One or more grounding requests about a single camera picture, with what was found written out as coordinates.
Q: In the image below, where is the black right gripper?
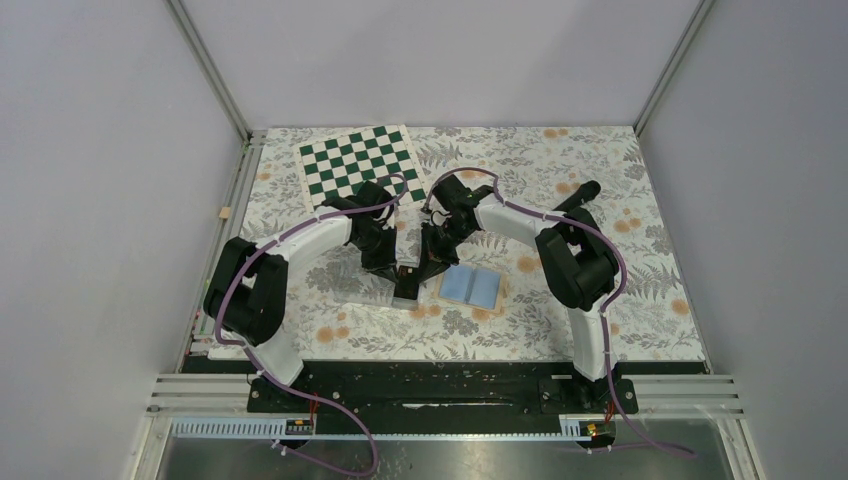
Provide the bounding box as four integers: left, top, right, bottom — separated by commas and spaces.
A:
416, 218, 475, 285

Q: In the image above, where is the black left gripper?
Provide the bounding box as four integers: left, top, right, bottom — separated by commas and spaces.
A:
353, 224, 399, 283

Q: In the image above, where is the stack of credit cards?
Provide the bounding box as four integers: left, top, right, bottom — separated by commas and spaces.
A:
393, 265, 420, 301

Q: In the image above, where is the beige leather card holder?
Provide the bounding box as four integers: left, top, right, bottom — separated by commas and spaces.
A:
434, 265, 507, 312

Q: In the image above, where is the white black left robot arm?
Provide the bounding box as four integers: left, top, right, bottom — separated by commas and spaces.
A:
202, 181, 408, 411

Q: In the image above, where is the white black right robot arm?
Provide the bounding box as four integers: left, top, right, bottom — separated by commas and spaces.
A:
418, 172, 620, 412

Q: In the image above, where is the clear plastic card box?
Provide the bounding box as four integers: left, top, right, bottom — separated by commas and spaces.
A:
330, 256, 420, 311

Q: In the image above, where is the floral patterned table mat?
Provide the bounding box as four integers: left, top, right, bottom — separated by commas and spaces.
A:
208, 125, 707, 364

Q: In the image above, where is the green white checkerboard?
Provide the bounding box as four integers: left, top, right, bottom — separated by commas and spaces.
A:
294, 124, 430, 211

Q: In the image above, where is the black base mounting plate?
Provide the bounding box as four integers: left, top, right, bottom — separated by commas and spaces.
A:
246, 360, 639, 437

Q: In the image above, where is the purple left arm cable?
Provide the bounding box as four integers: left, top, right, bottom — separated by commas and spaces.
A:
211, 173, 409, 478

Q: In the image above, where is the white slotted cable duct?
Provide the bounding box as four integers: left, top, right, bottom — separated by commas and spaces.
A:
170, 415, 594, 443

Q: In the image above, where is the aluminium frame rail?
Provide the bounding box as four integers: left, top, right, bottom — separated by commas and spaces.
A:
156, 0, 267, 404

